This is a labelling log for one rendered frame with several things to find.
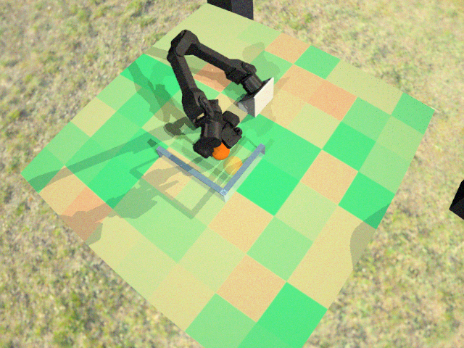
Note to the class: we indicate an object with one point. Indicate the low clear glass walls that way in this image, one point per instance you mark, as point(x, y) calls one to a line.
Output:
point(205, 186)

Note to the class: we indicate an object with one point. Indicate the translucent yellow ball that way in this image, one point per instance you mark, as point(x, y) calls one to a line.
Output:
point(232, 164)

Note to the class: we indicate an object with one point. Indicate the orange ball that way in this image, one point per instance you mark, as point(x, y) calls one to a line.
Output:
point(221, 152)

